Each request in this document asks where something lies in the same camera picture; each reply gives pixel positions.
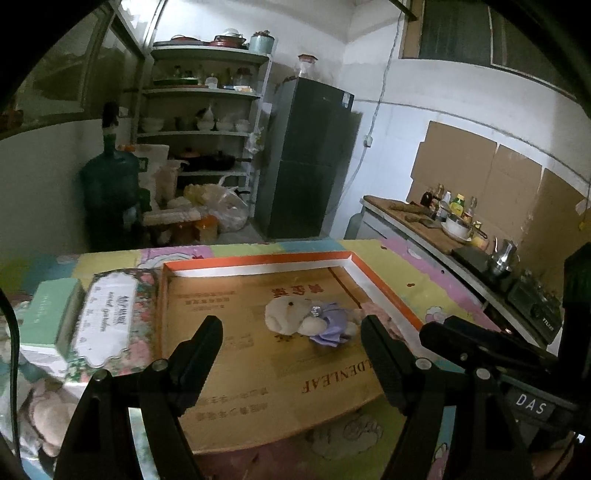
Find large green water jug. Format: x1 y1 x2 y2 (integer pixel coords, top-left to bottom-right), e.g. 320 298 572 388
78 137 145 252

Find black gas stove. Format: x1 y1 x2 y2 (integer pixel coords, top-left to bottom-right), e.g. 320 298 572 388
507 271 565 345

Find white sack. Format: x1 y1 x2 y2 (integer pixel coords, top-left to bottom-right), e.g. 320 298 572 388
134 144 172 205

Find gas cylinder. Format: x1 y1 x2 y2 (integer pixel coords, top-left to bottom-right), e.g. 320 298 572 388
345 212 365 241

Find dark grey refrigerator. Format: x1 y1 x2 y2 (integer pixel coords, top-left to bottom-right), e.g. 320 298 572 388
254 76 363 241

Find clear plastic bags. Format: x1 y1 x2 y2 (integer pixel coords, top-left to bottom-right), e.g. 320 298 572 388
184 183 250 234

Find white bowl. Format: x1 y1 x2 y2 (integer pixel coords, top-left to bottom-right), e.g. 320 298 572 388
441 216 474 241

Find floral tissue pack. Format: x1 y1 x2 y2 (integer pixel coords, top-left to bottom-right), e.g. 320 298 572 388
60 268 162 385

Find red bowls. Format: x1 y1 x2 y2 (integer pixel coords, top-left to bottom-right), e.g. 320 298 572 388
210 30 248 49

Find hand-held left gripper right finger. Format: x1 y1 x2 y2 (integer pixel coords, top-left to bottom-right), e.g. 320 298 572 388
360 315 536 480

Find black water pump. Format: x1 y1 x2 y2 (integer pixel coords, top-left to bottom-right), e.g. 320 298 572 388
102 102 122 148

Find glass jar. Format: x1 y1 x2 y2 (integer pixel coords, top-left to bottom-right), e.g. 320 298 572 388
297 54 320 79

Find white shelf unit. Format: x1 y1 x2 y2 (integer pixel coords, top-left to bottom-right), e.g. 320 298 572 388
136 44 274 200

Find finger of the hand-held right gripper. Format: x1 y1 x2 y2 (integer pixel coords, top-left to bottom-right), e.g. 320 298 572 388
418 322 553 377
442 316 560 366

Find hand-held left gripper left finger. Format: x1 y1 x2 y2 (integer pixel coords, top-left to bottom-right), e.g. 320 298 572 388
54 316 224 480

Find glass window frame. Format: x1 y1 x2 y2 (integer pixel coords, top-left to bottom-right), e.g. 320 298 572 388
399 0 579 99

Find black cable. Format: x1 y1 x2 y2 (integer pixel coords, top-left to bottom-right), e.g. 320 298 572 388
0 288 25 462

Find group of condiment bottles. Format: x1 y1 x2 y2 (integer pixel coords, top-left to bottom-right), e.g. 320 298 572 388
421 184 486 232

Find black wok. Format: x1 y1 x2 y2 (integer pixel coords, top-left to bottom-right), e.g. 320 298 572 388
178 148 253 173

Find kitchen counter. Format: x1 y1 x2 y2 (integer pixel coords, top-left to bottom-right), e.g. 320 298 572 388
360 194 565 347

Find wooden cutting board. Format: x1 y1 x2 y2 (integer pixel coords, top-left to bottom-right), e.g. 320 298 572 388
362 195 462 256

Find black induction cooker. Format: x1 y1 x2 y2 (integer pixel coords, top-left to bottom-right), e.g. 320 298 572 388
451 244 498 274

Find teal pot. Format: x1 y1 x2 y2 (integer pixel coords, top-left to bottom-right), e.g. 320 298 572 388
249 31 277 54

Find steel kettle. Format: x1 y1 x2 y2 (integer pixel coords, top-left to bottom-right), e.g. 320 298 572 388
488 237 519 278

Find cardboard sheet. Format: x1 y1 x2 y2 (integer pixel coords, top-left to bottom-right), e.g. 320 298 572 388
524 168 591 296
484 144 544 241
409 120 499 205

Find colourful printed mat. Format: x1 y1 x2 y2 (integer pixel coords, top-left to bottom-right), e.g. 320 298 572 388
0 237 591 480

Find cream plush toy purple dress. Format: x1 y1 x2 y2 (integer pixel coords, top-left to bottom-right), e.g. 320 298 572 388
264 295 359 350

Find orange-rimmed cardboard box tray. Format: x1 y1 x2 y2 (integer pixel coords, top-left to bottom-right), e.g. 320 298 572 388
154 249 426 455

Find pale green box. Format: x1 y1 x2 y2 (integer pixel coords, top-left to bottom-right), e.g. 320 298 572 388
18 278 86 370

